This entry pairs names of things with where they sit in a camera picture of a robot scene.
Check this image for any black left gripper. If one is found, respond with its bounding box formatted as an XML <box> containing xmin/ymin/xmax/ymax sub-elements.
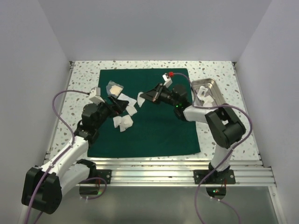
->
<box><xmin>93</xmin><ymin>95</ymin><xmax>128</xmax><ymax>129</ymax></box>

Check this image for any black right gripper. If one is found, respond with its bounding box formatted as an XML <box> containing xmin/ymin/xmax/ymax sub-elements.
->
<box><xmin>141</xmin><ymin>82</ymin><xmax>178</xmax><ymax>107</ymax></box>

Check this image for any white printed paper packet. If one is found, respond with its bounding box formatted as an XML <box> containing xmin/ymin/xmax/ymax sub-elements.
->
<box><xmin>118</xmin><ymin>93</ymin><xmax>137</xmax><ymax>106</ymax></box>

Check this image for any clear bag with gloves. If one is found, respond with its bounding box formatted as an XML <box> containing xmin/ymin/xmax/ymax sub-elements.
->
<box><xmin>106</xmin><ymin>81</ymin><xmax>124</xmax><ymax>98</ymax></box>

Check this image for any white gauze pad front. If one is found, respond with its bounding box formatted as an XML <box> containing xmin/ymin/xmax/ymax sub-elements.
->
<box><xmin>119</xmin><ymin>125</ymin><xmax>127</xmax><ymax>132</ymax></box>

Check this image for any clear pouch with dark item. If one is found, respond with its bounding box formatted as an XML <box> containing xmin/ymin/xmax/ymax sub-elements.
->
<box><xmin>197</xmin><ymin>86</ymin><xmax>208</xmax><ymax>100</ymax></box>

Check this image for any small white gauze pad top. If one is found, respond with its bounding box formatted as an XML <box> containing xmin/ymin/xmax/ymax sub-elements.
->
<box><xmin>203</xmin><ymin>96</ymin><xmax>214</xmax><ymax>107</ymax></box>

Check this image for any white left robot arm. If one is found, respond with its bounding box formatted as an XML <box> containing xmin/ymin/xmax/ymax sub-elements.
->
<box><xmin>21</xmin><ymin>97</ymin><xmax>129</xmax><ymax>214</ymax></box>

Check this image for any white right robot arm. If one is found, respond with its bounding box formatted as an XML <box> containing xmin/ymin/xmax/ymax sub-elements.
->
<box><xmin>139</xmin><ymin>84</ymin><xmax>246</xmax><ymax>183</ymax></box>

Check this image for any green surgical cloth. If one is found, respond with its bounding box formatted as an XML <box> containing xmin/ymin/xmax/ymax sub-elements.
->
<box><xmin>87</xmin><ymin>68</ymin><xmax>200</xmax><ymax>158</ymax></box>

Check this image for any stainless steel tray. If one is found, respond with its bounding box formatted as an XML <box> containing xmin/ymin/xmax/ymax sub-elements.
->
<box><xmin>191</xmin><ymin>78</ymin><xmax>226</xmax><ymax>107</ymax></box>

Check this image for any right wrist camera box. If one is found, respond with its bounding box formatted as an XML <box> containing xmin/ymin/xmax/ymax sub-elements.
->
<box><xmin>162</xmin><ymin>73</ymin><xmax>172</xmax><ymax>88</ymax></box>

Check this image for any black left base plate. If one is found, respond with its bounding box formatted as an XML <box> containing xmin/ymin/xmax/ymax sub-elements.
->
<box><xmin>95</xmin><ymin>169</ymin><xmax>112</xmax><ymax>184</ymax></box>

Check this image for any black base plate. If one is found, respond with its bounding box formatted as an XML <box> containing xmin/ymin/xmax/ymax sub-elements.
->
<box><xmin>95</xmin><ymin>169</ymin><xmax>112</xmax><ymax>184</ymax></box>
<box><xmin>193</xmin><ymin>169</ymin><xmax>236</xmax><ymax>185</ymax></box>

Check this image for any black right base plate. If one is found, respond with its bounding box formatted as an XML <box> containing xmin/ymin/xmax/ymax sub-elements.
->
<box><xmin>193</xmin><ymin>169</ymin><xmax>236</xmax><ymax>185</ymax></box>

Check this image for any aluminium rail frame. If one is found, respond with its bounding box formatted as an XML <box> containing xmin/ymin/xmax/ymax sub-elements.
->
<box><xmin>18</xmin><ymin>61</ymin><xmax>280</xmax><ymax>224</ymax></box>

